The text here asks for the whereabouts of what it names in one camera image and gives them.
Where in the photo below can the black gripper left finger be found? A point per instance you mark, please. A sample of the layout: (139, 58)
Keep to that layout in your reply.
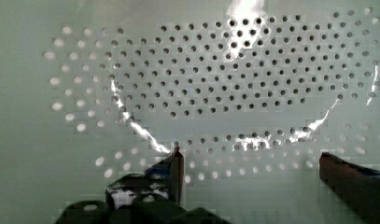
(164, 178)

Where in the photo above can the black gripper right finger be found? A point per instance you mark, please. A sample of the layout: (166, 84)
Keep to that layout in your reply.
(357, 186)

